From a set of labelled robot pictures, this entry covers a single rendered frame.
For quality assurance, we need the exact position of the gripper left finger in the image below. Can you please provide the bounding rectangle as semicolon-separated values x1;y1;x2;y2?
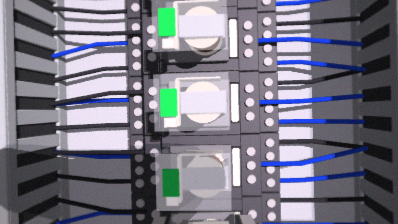
152;216;170;224

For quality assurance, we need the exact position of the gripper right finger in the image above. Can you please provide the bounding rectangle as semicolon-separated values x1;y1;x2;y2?
235;214;255;224

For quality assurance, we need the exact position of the relay with orange button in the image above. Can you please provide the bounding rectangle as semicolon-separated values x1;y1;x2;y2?
169;210;238;224

